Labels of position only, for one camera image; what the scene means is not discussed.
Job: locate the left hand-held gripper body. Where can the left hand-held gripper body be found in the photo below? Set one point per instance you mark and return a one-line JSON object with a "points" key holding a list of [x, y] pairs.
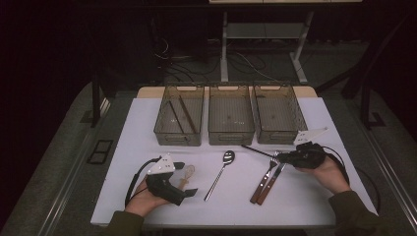
{"points": [[165, 190]]}

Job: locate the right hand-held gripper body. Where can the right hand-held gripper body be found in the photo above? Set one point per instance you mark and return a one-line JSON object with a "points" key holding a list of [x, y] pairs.
{"points": [[306, 155]]}

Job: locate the black chopstick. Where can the black chopstick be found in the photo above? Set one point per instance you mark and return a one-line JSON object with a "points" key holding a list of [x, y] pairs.
{"points": [[259, 151]]}

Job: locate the smoky transparent plastic bin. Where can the smoky transparent plastic bin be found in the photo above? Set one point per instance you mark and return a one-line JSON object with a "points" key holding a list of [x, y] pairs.
{"points": [[278, 116], [164, 121], [231, 118]]}

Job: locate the dark brown chopstick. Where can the dark brown chopstick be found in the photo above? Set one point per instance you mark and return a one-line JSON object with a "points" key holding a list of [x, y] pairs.
{"points": [[176, 117]]}

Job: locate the metal spoon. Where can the metal spoon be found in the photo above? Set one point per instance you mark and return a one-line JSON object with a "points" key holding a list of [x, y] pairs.
{"points": [[228, 157]]}

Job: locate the person's left hand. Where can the person's left hand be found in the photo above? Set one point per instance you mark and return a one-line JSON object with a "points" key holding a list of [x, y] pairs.
{"points": [[141, 203]]}

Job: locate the person's right hand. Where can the person's right hand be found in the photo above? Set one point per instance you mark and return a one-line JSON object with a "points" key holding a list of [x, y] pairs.
{"points": [[331, 177]]}

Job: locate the white table mat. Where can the white table mat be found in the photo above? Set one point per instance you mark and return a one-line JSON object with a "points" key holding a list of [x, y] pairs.
{"points": [[137, 137]]}

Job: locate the black metal stand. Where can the black metal stand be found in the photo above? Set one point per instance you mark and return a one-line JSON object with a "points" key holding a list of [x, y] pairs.
{"points": [[365, 105], [96, 105]]}

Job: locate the wooden table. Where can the wooden table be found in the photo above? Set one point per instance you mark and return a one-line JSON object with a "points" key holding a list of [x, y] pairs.
{"points": [[147, 92]]}

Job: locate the aluminium floor rail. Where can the aluminium floor rail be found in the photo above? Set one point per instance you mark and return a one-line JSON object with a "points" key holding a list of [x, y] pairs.
{"points": [[70, 183], [391, 177]]}

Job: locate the grey metal desk frame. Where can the grey metal desk frame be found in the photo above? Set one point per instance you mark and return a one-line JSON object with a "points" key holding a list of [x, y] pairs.
{"points": [[264, 30]]}

